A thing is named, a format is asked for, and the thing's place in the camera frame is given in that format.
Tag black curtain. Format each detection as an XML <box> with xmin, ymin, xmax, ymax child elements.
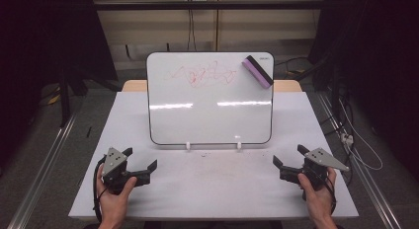
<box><xmin>307</xmin><ymin>0</ymin><xmax>419</xmax><ymax>173</ymax></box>
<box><xmin>0</xmin><ymin>0</ymin><xmax>119</xmax><ymax>164</ymax></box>

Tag wooden table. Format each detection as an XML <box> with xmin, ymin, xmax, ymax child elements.
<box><xmin>122</xmin><ymin>79</ymin><xmax>302</xmax><ymax>93</ymax></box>

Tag person's left hand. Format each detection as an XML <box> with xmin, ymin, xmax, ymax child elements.
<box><xmin>96</xmin><ymin>174</ymin><xmax>137</xmax><ymax>225</ymax></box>

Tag aluminium floor rail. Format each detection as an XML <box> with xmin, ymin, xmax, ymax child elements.
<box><xmin>316</xmin><ymin>92</ymin><xmax>402</xmax><ymax>229</ymax></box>
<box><xmin>8</xmin><ymin>114</ymin><xmax>79</xmax><ymax>229</ymax></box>

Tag purple and black whiteboard eraser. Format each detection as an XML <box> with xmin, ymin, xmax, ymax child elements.
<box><xmin>241</xmin><ymin>54</ymin><xmax>275</xmax><ymax>90</ymax></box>

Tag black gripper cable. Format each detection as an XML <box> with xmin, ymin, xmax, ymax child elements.
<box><xmin>324</xmin><ymin>176</ymin><xmax>338</xmax><ymax>214</ymax></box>
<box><xmin>92</xmin><ymin>155</ymin><xmax>108</xmax><ymax>223</ymax></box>

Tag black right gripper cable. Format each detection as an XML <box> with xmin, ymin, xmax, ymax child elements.
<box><xmin>324</xmin><ymin>176</ymin><xmax>338</xmax><ymax>214</ymax></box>

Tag white floor cable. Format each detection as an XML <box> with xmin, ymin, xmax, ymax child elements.
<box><xmin>338</xmin><ymin>100</ymin><xmax>384</xmax><ymax>172</ymax></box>

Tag person's right hand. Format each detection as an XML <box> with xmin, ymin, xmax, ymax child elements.
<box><xmin>297</xmin><ymin>167</ymin><xmax>338</xmax><ymax>223</ymax></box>

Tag white whiteboard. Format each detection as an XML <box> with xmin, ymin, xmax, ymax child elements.
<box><xmin>146</xmin><ymin>51</ymin><xmax>275</xmax><ymax>146</ymax></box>

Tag black hanging cables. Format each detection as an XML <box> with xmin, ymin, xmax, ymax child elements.
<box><xmin>186</xmin><ymin>9</ymin><xmax>198</xmax><ymax>52</ymax></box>

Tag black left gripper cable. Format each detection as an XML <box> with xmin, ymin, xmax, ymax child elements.
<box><xmin>92</xmin><ymin>155</ymin><xmax>108</xmax><ymax>223</ymax></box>

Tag black horizontal bar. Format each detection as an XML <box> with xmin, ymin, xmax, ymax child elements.
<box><xmin>93</xmin><ymin>1</ymin><xmax>330</xmax><ymax>11</ymax></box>

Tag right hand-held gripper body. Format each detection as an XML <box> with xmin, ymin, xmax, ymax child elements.
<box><xmin>280</xmin><ymin>147</ymin><xmax>350</xmax><ymax>191</ymax></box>

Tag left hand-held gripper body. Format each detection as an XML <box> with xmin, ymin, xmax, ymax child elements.
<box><xmin>100</xmin><ymin>147</ymin><xmax>152</xmax><ymax>194</ymax></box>

